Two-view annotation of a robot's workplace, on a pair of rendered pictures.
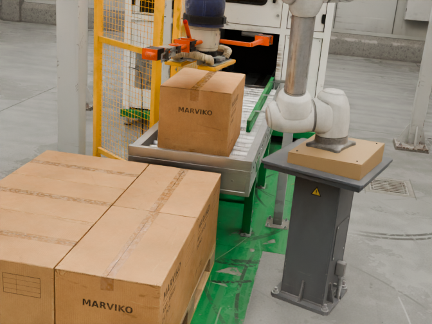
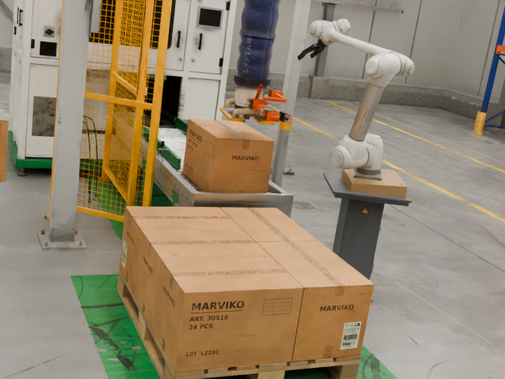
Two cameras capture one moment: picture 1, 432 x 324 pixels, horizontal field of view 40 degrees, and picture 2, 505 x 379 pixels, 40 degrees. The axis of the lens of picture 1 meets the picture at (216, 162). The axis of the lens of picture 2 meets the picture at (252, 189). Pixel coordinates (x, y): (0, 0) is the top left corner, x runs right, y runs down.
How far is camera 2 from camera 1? 2.58 m
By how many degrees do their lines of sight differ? 32
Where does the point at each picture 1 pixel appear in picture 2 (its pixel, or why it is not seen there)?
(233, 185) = not seen: hidden behind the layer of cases
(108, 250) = (311, 271)
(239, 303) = not seen: hidden behind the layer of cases
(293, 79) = (363, 129)
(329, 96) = (374, 140)
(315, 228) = (363, 238)
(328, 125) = (374, 161)
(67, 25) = (73, 82)
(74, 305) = (313, 313)
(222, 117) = (267, 162)
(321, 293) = not seen: hidden behind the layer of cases
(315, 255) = (362, 259)
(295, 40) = (370, 102)
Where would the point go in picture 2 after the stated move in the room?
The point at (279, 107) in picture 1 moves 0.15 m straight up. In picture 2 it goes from (349, 150) to (353, 126)
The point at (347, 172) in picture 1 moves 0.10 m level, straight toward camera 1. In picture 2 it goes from (397, 193) to (404, 198)
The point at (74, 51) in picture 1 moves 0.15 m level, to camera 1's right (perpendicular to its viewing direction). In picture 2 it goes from (80, 107) to (101, 107)
